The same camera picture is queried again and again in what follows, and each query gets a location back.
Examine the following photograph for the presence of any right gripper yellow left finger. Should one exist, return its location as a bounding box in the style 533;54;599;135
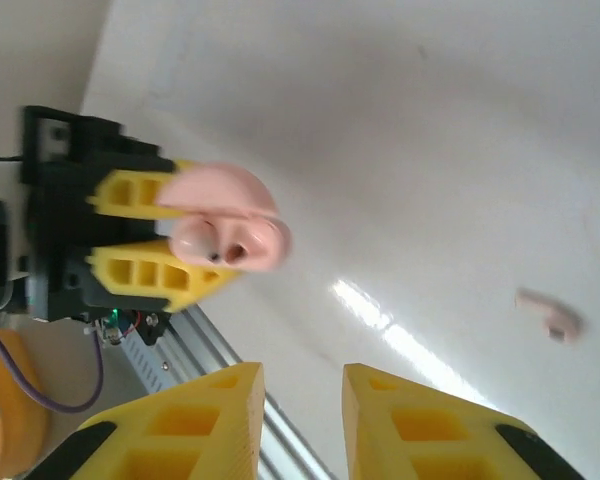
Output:
29;361;266;480

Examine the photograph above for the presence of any aluminium mounting rail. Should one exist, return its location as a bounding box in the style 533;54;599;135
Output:
122;304;341;480

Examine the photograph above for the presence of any white slotted cable duct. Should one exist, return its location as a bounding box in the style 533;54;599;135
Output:
119;334;191;401

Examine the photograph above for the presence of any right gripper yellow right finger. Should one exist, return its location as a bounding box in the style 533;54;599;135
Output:
341;362;586;480

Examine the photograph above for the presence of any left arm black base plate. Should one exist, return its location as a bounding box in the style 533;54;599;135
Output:
139;312;174;346

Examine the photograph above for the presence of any pink round charging case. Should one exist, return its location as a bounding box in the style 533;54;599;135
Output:
155;160;295;275

